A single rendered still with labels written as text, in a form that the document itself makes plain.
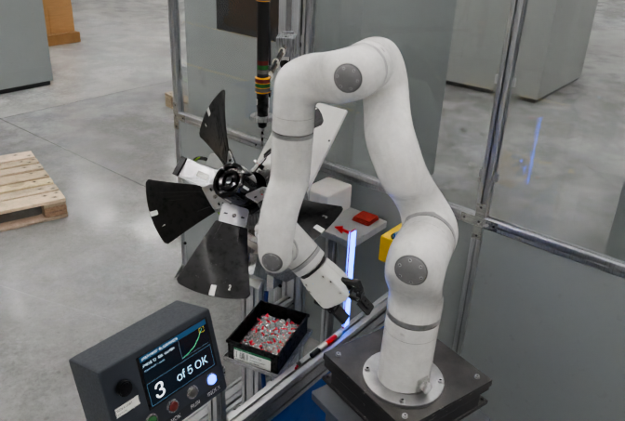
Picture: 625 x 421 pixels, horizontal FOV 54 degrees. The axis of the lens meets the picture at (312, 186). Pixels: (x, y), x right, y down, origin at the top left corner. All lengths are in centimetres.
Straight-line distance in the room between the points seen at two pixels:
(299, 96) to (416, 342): 58
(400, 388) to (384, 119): 61
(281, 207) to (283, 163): 9
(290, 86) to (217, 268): 82
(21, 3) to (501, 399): 627
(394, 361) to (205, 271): 73
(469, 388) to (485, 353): 106
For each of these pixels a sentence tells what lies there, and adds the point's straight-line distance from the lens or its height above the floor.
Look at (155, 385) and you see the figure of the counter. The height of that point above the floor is 118.
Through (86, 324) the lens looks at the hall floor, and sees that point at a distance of 345.
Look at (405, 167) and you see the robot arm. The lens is 122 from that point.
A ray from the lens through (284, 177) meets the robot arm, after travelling 132.
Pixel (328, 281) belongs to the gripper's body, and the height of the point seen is 124.
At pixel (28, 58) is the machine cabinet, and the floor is 35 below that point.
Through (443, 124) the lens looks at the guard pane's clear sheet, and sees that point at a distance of 232.
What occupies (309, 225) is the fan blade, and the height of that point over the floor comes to 117.
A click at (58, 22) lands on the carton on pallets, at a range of 1001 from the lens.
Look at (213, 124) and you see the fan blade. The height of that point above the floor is 132.
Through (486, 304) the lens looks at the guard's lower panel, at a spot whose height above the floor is 65.
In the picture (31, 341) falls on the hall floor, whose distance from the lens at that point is 342.
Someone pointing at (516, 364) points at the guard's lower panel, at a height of 45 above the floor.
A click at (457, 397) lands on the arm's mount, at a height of 101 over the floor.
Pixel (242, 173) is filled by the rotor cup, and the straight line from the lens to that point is 191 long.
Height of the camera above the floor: 201
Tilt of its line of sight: 25 degrees down
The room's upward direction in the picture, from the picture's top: 3 degrees clockwise
